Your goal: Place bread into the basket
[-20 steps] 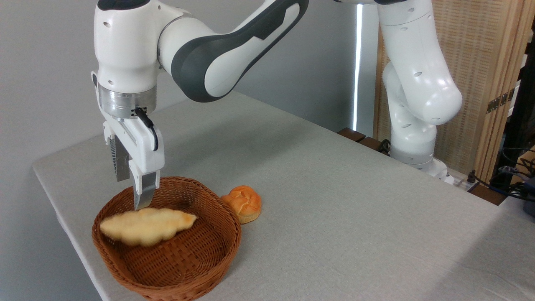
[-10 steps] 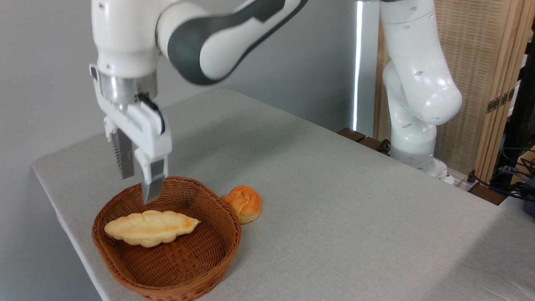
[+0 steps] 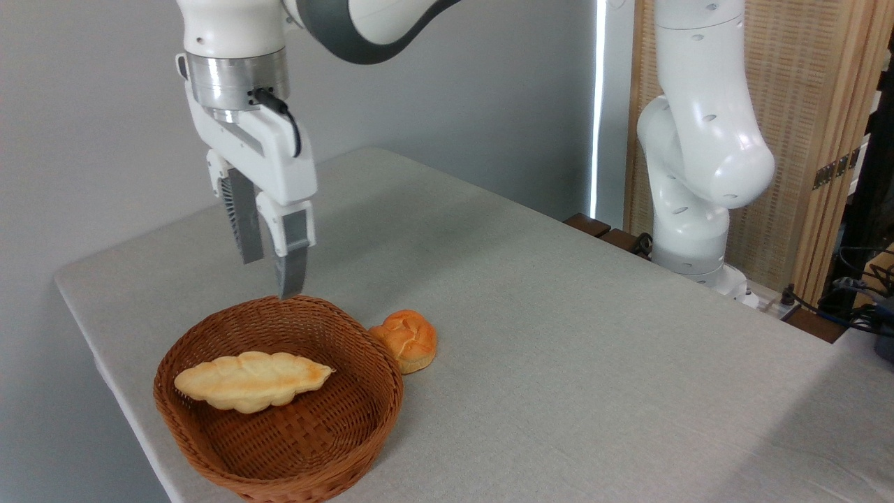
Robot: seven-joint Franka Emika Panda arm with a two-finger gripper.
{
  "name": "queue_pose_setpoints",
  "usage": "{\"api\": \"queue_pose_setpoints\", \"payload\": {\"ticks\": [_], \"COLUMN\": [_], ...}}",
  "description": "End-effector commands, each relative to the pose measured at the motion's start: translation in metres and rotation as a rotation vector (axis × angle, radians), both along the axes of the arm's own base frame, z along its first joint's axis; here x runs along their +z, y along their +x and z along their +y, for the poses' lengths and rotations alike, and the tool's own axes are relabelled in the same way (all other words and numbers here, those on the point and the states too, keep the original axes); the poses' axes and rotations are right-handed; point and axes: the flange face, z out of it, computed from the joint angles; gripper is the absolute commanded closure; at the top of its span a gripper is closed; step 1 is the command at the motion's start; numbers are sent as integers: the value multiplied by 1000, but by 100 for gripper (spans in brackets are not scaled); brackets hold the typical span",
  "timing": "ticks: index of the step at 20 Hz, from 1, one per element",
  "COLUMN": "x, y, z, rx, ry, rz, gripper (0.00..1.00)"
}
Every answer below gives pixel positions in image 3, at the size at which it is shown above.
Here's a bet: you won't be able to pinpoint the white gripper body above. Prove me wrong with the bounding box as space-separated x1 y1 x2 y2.
175 54 319 207

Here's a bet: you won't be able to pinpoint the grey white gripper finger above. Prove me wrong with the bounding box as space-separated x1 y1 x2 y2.
205 148 265 265
255 190 317 300

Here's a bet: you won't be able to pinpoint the long braided bread loaf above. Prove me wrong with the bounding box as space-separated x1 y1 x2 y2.
173 350 337 415

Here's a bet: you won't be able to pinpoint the round golden bread bun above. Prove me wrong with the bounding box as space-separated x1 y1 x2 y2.
368 309 439 375

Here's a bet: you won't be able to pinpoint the brown woven wicker basket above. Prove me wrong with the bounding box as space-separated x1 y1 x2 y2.
153 294 405 503

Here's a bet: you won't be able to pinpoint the dark brown wooden board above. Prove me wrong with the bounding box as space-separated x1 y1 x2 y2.
563 212 654 261
781 306 847 344

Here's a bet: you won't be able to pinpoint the grey tablecloth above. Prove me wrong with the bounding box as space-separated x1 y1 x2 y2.
54 147 894 503

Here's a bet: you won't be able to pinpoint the brass screen hinge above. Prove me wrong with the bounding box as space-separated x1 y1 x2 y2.
813 148 862 191

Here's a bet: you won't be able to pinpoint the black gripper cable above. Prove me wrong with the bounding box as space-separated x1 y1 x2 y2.
249 87 303 159

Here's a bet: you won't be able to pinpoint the tangled black cables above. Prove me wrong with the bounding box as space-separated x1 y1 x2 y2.
781 245 894 337

